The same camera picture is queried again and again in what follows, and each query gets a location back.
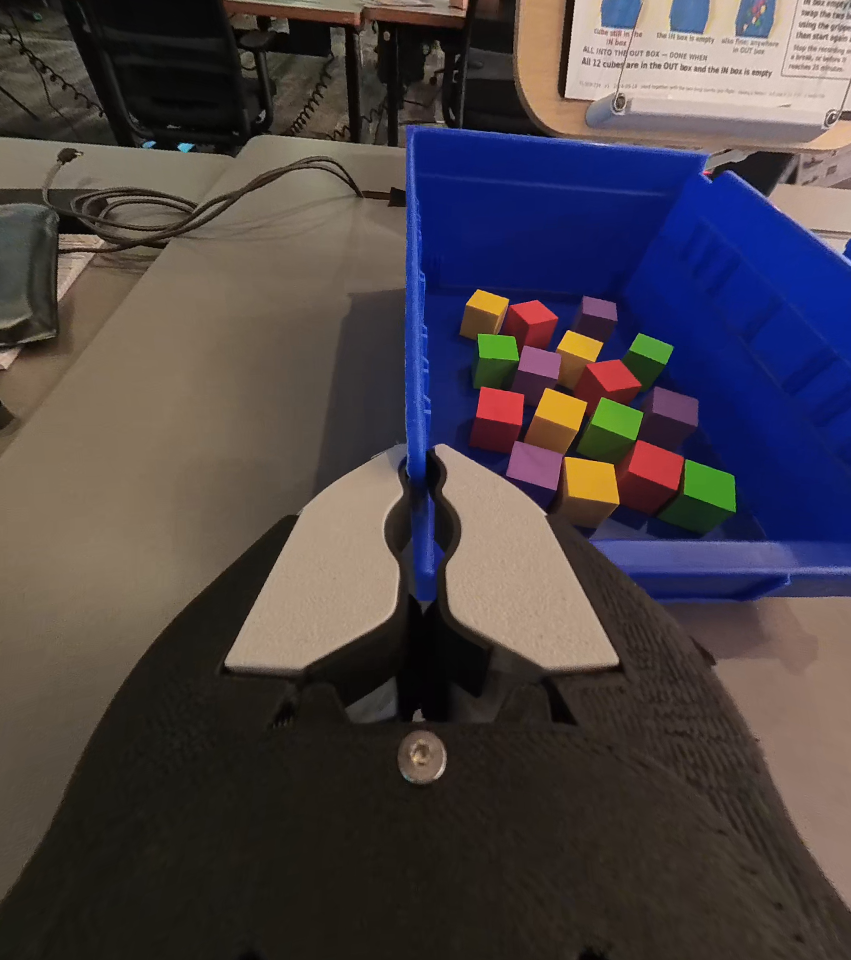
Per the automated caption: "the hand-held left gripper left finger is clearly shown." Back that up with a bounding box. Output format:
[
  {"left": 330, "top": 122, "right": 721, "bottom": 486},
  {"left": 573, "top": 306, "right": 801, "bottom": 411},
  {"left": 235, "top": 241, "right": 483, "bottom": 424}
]
[{"left": 223, "top": 447, "right": 410, "bottom": 678}]

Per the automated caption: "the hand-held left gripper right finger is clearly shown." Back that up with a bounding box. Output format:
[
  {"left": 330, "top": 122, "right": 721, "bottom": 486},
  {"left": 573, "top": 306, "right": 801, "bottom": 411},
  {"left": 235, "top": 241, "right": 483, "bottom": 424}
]
[{"left": 431, "top": 444, "right": 622, "bottom": 674}]

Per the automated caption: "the pile of coloured wooden cubes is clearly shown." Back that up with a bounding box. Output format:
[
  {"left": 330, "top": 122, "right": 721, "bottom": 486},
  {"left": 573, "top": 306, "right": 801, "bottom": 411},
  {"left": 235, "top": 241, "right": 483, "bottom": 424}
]
[{"left": 459, "top": 288, "right": 738, "bottom": 535}]

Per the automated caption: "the black office chair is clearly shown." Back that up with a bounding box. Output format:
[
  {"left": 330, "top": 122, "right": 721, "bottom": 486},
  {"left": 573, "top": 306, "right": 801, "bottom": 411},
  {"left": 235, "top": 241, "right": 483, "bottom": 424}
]
[
  {"left": 440, "top": 45, "right": 539, "bottom": 138},
  {"left": 65, "top": 0, "right": 277, "bottom": 151}
]

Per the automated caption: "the white document stand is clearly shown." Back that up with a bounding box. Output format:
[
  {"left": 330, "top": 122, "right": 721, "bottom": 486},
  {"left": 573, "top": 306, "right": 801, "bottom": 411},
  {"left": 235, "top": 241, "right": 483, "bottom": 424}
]
[{"left": 585, "top": 90, "right": 851, "bottom": 177}]

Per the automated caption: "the instruction sheet on wooden board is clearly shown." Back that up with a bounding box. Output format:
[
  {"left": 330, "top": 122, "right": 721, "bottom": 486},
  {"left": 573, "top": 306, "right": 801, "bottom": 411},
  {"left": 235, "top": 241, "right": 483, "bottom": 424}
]
[{"left": 514, "top": 0, "right": 851, "bottom": 155}]

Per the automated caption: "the printed instruction sheet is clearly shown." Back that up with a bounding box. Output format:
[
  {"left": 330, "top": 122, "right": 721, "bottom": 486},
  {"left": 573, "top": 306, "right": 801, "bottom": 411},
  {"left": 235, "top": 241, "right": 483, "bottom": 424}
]
[{"left": 564, "top": 0, "right": 851, "bottom": 114}]

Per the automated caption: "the long wooden table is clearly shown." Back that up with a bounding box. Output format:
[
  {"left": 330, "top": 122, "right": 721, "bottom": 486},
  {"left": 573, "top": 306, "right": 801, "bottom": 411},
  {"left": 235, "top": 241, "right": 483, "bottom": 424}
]
[{"left": 223, "top": 0, "right": 472, "bottom": 147}]

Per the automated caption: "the black cable bundle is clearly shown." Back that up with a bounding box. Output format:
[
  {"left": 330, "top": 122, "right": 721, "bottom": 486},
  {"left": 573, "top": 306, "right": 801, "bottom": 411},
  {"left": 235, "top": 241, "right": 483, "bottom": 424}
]
[{"left": 43, "top": 146, "right": 408, "bottom": 252}]

